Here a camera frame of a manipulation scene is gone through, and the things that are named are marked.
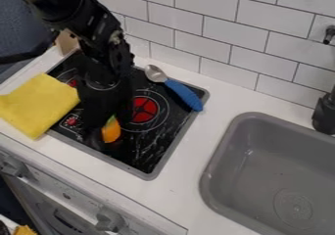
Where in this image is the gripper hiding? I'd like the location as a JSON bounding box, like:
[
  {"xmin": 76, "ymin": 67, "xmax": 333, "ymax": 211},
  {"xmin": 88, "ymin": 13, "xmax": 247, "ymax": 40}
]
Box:
[{"xmin": 72, "ymin": 53, "xmax": 136, "ymax": 150}]

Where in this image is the toy pineapple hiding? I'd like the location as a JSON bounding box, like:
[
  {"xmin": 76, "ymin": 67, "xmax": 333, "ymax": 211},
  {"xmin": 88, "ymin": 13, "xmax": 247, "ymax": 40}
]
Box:
[{"xmin": 100, "ymin": 115, "xmax": 123, "ymax": 144}]

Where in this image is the yellow cloth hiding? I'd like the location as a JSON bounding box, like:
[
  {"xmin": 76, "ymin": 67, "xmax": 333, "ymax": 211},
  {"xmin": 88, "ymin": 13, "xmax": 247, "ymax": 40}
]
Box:
[{"xmin": 0, "ymin": 72, "xmax": 83, "ymax": 141}]

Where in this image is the cardboard box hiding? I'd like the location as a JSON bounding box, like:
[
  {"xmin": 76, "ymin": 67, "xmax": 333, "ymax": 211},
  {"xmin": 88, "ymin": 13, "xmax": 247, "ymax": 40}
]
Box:
[{"xmin": 53, "ymin": 27, "xmax": 83, "ymax": 57}]

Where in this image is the toy stove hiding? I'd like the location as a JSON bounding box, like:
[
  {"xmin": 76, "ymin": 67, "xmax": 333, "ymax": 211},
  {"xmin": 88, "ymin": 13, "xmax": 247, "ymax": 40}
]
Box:
[{"xmin": 44, "ymin": 50, "xmax": 212, "ymax": 181}]

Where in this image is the yellow toy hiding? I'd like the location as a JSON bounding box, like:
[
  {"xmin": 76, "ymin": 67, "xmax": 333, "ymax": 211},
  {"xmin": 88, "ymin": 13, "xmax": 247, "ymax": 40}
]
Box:
[{"xmin": 12, "ymin": 224, "xmax": 40, "ymax": 235}]

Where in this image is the toy sink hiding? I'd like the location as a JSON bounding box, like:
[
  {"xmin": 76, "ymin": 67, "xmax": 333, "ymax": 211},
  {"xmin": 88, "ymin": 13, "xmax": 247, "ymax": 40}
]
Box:
[{"xmin": 199, "ymin": 111, "xmax": 335, "ymax": 235}]

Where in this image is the tap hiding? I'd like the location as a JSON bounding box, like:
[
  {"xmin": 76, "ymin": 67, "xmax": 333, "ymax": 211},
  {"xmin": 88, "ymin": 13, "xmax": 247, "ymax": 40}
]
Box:
[{"xmin": 310, "ymin": 24, "xmax": 335, "ymax": 136}]

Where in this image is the blue handled silver spoon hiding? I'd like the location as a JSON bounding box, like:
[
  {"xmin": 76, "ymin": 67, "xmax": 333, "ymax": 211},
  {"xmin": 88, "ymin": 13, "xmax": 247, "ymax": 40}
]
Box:
[{"xmin": 142, "ymin": 64, "xmax": 206, "ymax": 113}]

